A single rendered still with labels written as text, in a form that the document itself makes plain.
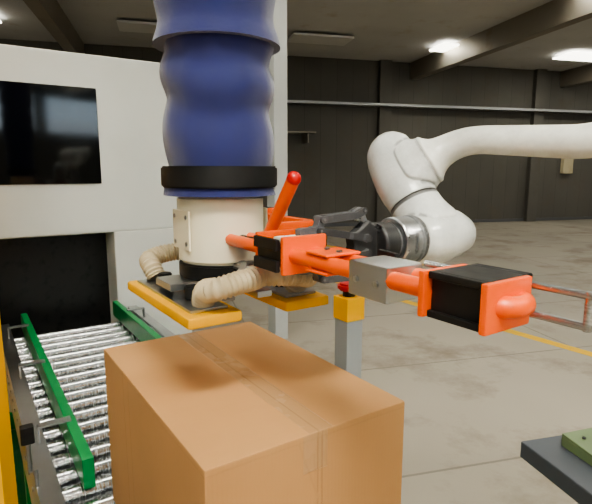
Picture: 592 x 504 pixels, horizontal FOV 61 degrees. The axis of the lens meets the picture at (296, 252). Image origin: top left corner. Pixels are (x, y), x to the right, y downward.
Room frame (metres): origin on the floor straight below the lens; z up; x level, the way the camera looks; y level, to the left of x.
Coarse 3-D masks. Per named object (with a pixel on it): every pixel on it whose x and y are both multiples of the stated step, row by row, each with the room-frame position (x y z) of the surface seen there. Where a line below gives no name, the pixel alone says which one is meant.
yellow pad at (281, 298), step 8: (272, 288) 0.98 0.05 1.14; (280, 288) 0.98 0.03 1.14; (272, 296) 0.94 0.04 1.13; (280, 296) 0.93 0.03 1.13; (288, 296) 0.92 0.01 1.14; (296, 296) 0.93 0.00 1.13; (304, 296) 0.93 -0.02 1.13; (312, 296) 0.93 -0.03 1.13; (320, 296) 0.94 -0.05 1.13; (272, 304) 0.93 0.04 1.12; (280, 304) 0.91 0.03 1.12; (288, 304) 0.89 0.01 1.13; (296, 304) 0.90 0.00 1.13; (304, 304) 0.91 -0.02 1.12; (312, 304) 0.92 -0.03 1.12; (320, 304) 0.94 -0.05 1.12
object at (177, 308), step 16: (160, 272) 1.01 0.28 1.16; (128, 288) 1.06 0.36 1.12; (144, 288) 1.00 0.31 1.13; (160, 288) 0.98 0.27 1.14; (192, 288) 0.88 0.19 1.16; (160, 304) 0.89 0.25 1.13; (176, 304) 0.86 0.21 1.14; (224, 304) 0.86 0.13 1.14; (176, 320) 0.83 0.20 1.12; (192, 320) 0.79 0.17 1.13; (208, 320) 0.80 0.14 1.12; (224, 320) 0.82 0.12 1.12
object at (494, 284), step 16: (432, 272) 0.51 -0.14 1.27; (448, 272) 0.51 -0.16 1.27; (464, 272) 0.51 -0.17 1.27; (480, 272) 0.51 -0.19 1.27; (496, 272) 0.51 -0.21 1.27; (512, 272) 0.51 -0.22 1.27; (432, 288) 0.52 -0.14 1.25; (448, 288) 0.50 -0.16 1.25; (464, 288) 0.49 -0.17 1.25; (480, 288) 0.46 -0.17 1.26; (496, 288) 0.46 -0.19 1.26; (512, 288) 0.47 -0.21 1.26; (528, 288) 0.49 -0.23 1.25; (432, 304) 0.52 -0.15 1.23; (448, 304) 0.50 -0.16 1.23; (464, 304) 0.49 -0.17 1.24; (480, 304) 0.46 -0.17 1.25; (496, 304) 0.46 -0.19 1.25; (448, 320) 0.49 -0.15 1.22; (464, 320) 0.48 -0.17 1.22; (480, 320) 0.46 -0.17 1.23; (496, 320) 0.46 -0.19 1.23; (512, 320) 0.48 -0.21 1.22; (528, 320) 0.49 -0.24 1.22
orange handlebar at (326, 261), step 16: (288, 224) 1.13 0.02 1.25; (304, 224) 1.16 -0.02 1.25; (240, 240) 0.88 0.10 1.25; (304, 256) 0.72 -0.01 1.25; (320, 256) 0.69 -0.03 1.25; (336, 256) 0.68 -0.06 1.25; (352, 256) 0.69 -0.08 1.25; (320, 272) 0.68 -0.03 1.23; (336, 272) 0.66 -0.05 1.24; (416, 272) 0.59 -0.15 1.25; (400, 288) 0.56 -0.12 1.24; (416, 288) 0.54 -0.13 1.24; (512, 304) 0.46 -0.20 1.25; (528, 304) 0.46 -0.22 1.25
